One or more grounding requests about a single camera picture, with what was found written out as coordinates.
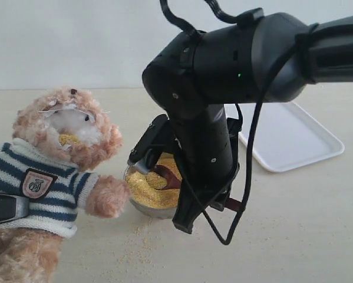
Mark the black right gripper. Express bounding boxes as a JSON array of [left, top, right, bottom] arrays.
[[127, 104, 241, 234]]

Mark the round metal bowl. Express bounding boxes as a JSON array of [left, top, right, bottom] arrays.
[[123, 153, 183, 221]]

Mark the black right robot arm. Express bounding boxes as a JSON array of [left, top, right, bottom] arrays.
[[128, 8, 353, 233]]

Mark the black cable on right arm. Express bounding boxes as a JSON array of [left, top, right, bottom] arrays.
[[160, 0, 318, 245]]

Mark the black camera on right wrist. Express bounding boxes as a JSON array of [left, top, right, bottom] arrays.
[[236, 7, 264, 25]]

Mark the beige teddy bear striped sweater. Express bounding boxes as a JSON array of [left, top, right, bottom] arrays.
[[0, 85, 131, 283]]

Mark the white rectangular plastic tray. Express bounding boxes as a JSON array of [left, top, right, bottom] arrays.
[[225, 101, 345, 173]]

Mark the dark red wooden spoon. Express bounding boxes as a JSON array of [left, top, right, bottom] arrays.
[[151, 164, 242, 212]]

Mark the yellow millet grain in bowl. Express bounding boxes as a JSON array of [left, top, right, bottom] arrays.
[[126, 152, 183, 209]]

